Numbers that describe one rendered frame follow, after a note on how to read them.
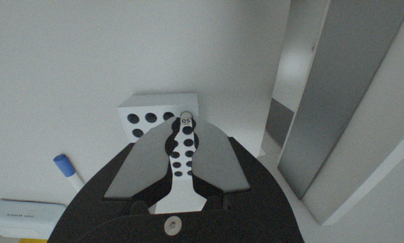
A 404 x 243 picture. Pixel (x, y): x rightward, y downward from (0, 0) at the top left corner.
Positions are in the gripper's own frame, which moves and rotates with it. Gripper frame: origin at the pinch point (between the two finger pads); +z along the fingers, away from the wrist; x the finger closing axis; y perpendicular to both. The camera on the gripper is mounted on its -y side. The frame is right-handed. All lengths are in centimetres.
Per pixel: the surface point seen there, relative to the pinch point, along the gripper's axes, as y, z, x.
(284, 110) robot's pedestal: 25, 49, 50
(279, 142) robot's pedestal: 29, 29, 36
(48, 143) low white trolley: 6.1, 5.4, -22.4
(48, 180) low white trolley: 15.2, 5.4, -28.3
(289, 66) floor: 7, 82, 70
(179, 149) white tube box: 5.3, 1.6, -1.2
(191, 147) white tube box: 5.1, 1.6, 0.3
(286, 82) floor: 18, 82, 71
